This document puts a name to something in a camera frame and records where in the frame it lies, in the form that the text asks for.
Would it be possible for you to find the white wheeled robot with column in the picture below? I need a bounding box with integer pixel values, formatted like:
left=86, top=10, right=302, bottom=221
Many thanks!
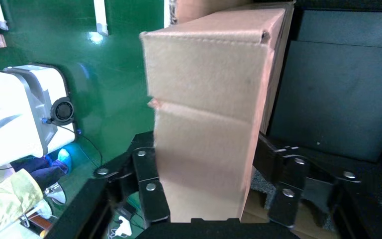
left=0, top=63, right=77, bottom=170

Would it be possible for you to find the small cardboard box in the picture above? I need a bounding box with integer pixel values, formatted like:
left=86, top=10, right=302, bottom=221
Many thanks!
left=139, top=6, right=287, bottom=224

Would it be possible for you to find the white table with T legs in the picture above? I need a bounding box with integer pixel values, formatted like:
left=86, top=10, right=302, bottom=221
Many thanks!
left=0, top=0, right=110, bottom=37

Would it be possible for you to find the white plug with cables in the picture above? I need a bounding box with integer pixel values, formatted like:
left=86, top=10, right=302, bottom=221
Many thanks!
left=108, top=216, right=133, bottom=239

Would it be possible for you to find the large open cardboard box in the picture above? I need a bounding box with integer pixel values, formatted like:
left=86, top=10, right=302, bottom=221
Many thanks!
left=169, top=0, right=382, bottom=239

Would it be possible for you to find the dark grey flat panel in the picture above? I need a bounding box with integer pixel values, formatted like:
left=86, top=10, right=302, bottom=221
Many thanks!
left=269, top=40, right=382, bottom=163

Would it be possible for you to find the thin black floor cable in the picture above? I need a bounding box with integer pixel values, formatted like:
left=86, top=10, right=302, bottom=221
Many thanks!
left=40, top=118, right=103, bottom=168

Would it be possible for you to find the person in yellow gown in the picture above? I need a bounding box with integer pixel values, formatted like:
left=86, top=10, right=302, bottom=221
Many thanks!
left=0, top=148, right=73, bottom=239

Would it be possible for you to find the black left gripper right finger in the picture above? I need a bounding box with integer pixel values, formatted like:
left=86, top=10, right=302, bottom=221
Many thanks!
left=253, top=133, right=377, bottom=239

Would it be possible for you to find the chrome base stool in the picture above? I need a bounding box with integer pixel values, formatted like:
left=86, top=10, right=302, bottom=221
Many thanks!
left=42, top=182, right=68, bottom=206

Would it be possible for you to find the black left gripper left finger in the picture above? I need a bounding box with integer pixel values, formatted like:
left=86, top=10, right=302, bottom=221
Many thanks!
left=45, top=131, right=171, bottom=239

